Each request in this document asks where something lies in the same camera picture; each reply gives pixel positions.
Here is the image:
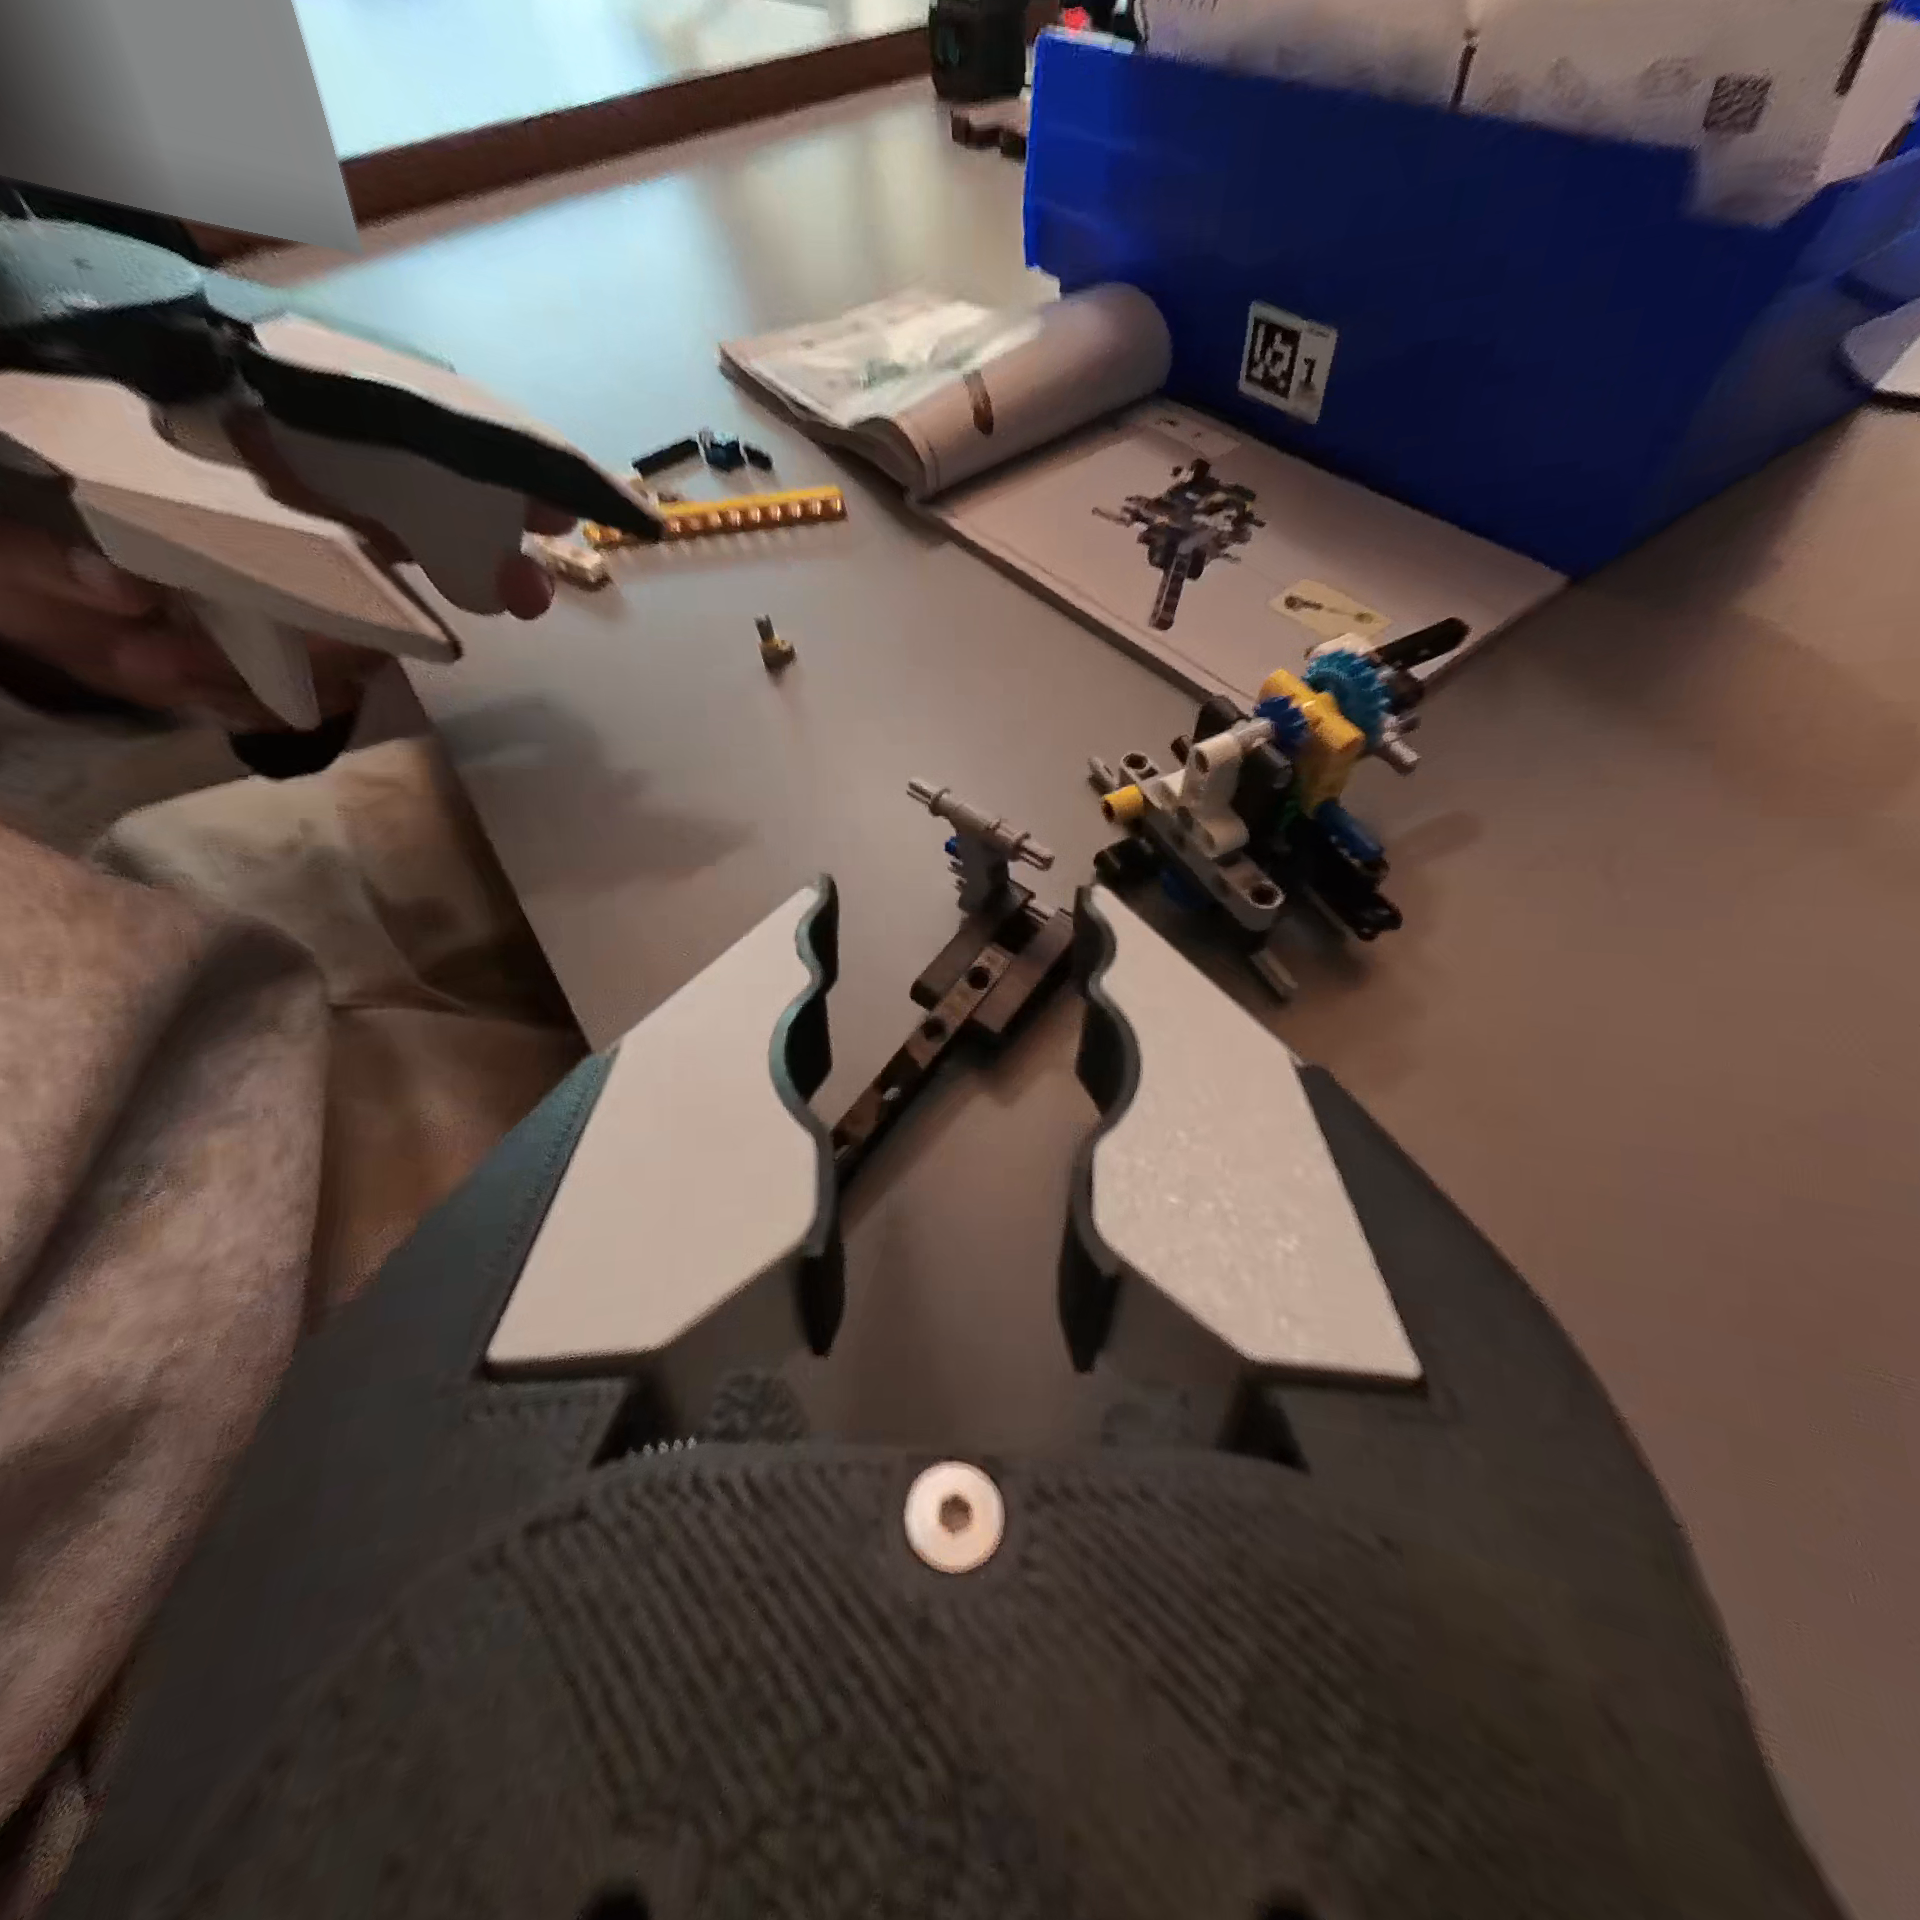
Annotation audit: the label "white cardboard box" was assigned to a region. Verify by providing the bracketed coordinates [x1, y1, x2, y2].
[1132, 0, 1893, 227]

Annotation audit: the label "white flat stand base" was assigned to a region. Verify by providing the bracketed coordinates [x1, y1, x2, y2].
[1837, 294, 1920, 407]

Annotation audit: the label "open lego instruction booklet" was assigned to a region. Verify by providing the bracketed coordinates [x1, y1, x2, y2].
[720, 282, 1568, 705]

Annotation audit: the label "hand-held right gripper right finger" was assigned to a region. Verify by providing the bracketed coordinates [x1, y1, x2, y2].
[1056, 883, 1427, 1431]

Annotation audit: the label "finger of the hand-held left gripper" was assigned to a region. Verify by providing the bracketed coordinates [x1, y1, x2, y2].
[224, 306, 672, 620]
[0, 374, 465, 665]

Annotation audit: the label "multicoloured lego gear model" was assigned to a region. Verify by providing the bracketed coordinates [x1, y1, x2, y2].
[1089, 615, 1473, 999]

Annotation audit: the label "person's beige trousers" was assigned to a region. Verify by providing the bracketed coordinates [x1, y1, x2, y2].
[89, 728, 591, 1321]

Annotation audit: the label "black lego beam grey axle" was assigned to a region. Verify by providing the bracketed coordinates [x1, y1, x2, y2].
[831, 778, 1080, 1186]

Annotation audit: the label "person's grey sweatshirt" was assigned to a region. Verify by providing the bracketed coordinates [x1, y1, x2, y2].
[0, 698, 338, 1920]

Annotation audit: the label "yellow lego beam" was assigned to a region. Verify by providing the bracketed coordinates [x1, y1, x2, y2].
[584, 483, 849, 548]

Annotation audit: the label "person's left hand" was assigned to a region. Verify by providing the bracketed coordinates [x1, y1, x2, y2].
[0, 481, 394, 737]

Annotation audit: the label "large blue storage bin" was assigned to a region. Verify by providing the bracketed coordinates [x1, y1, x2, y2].
[1025, 31, 1920, 578]

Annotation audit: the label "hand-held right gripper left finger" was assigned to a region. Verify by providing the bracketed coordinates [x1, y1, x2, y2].
[480, 874, 845, 1384]

